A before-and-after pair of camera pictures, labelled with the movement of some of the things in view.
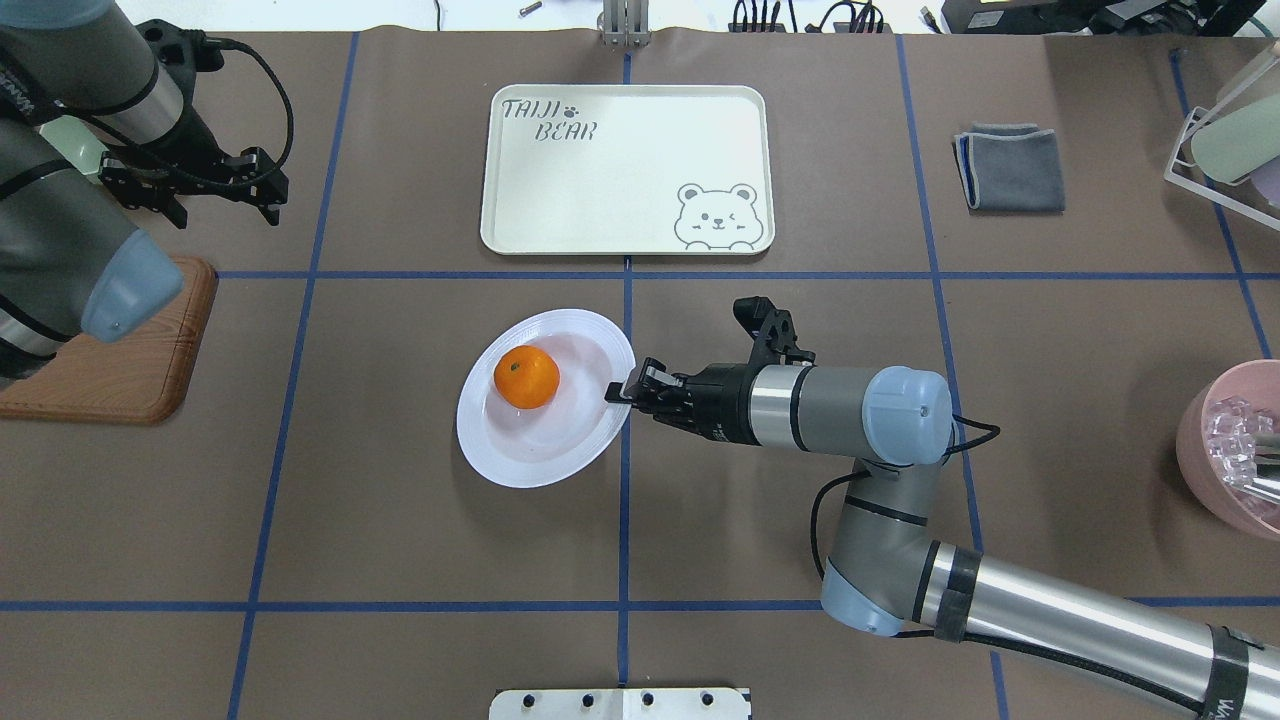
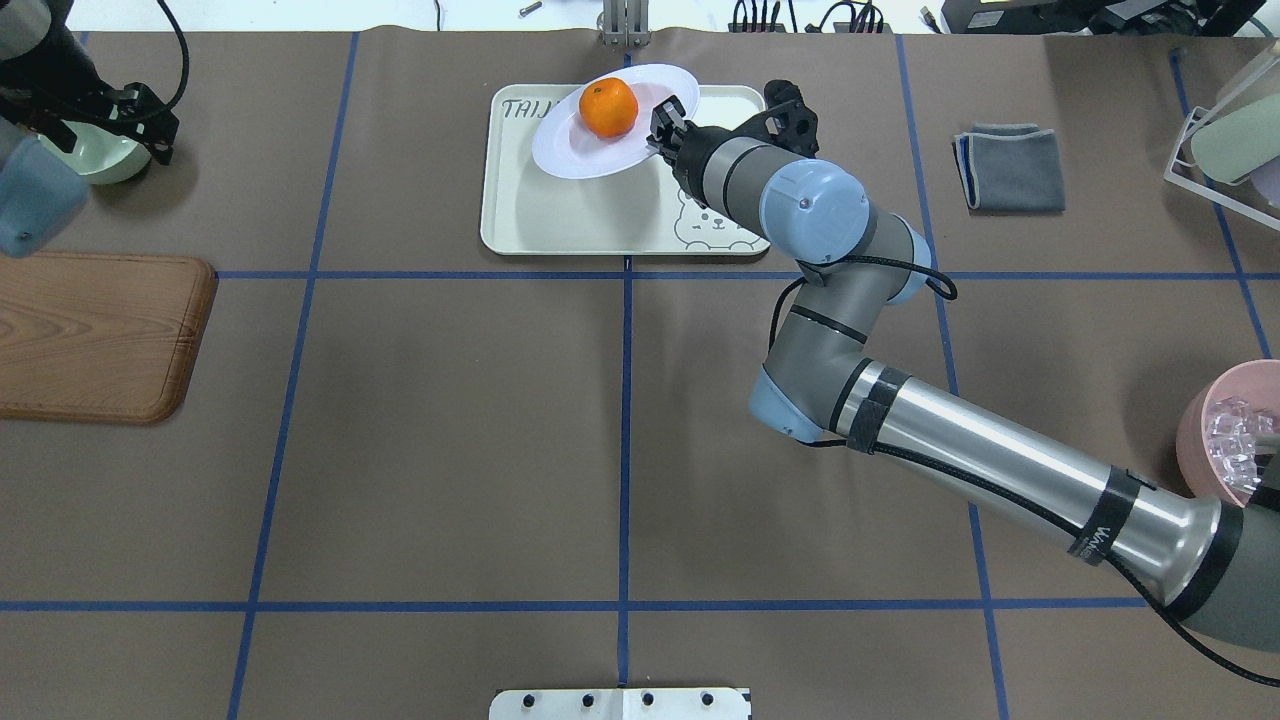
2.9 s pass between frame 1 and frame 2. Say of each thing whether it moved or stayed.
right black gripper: moved
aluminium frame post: stayed
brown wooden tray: stayed
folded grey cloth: stayed
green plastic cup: stayed
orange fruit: moved
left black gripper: moved
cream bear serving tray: stayed
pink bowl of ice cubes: stayed
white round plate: moved
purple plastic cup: stayed
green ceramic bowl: stayed
